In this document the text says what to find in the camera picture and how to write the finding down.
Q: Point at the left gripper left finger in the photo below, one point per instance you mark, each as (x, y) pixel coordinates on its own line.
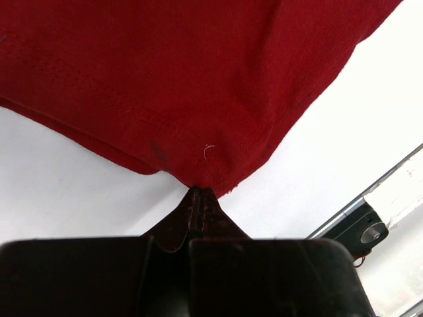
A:
(108, 276)

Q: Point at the red t shirt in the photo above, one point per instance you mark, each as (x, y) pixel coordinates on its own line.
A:
(203, 90)

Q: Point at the aluminium table frame rail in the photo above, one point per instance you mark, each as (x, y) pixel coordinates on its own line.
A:
(359, 200)

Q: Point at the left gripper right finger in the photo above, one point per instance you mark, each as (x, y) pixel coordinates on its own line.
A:
(234, 275)

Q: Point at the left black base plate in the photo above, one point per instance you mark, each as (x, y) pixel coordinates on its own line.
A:
(360, 231)

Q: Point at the white front cover board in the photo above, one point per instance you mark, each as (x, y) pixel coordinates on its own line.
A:
(398, 194)

